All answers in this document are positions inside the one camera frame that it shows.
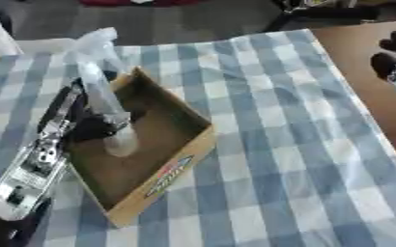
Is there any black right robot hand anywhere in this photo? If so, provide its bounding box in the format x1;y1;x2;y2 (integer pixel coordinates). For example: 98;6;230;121
368;30;396;104

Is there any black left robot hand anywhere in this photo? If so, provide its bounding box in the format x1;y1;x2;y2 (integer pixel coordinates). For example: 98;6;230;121
36;70;148;145

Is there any clear plastic bottle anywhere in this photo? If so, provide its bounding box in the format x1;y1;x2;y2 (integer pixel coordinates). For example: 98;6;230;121
64;27;143;158

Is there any tan cardboard box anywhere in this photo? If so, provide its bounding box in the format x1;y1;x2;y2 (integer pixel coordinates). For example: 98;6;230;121
64;66;218;230

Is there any black tripod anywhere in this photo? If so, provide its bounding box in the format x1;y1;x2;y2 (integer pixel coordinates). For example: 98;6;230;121
262;0;384;33

